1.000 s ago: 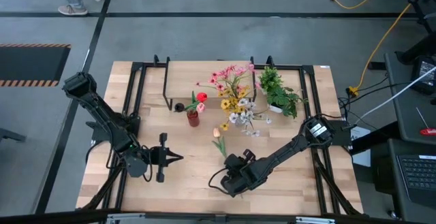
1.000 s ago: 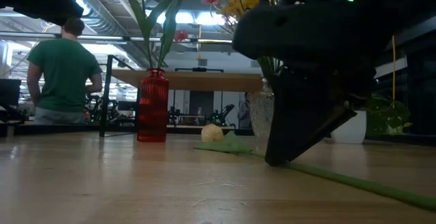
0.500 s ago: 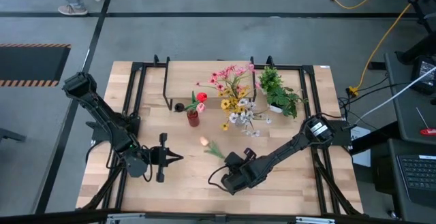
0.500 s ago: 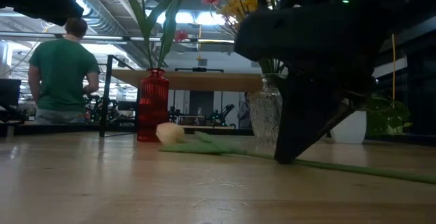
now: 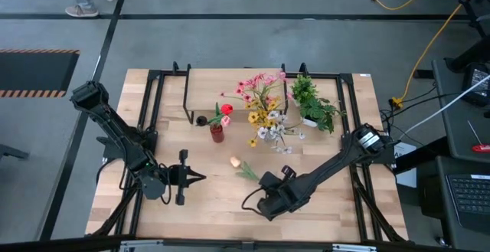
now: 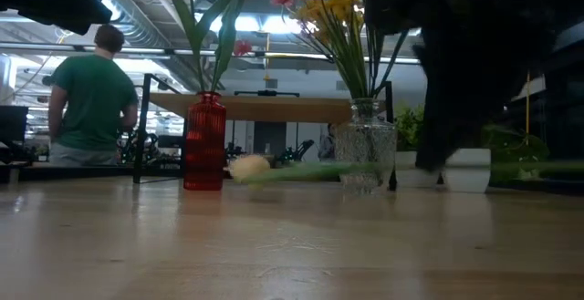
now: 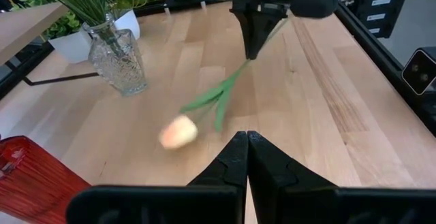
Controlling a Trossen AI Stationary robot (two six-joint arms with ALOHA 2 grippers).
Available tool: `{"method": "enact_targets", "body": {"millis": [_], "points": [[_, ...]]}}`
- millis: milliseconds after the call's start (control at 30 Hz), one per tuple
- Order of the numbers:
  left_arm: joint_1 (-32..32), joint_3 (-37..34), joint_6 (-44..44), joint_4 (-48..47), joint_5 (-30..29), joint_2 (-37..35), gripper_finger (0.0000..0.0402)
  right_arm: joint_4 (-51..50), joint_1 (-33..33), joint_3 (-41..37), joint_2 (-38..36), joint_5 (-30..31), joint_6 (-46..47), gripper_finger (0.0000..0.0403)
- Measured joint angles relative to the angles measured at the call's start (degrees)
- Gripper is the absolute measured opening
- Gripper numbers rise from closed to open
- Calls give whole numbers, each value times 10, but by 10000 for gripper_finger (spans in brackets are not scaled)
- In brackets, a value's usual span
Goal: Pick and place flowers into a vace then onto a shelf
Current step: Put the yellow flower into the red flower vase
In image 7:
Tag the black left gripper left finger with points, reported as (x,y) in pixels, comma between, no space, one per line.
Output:
(211,203)

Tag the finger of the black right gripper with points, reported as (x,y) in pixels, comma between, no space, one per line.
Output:
(267,26)
(247,30)

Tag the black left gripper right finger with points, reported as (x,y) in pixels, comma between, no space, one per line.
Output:
(289,203)

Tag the black drawer cabinet white labels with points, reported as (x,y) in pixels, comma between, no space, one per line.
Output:
(391,13)

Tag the dark broadleaf plant white pot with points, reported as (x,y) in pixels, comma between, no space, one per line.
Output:
(127,23)

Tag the clear cut-glass vase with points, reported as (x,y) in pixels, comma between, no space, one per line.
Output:
(117,60)

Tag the red ribbed glass vase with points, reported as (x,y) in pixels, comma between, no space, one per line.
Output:
(37,190)

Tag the light green fern white pot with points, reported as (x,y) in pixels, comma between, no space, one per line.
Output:
(71,47)

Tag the black boxy camera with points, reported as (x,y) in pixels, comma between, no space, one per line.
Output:
(420,71)

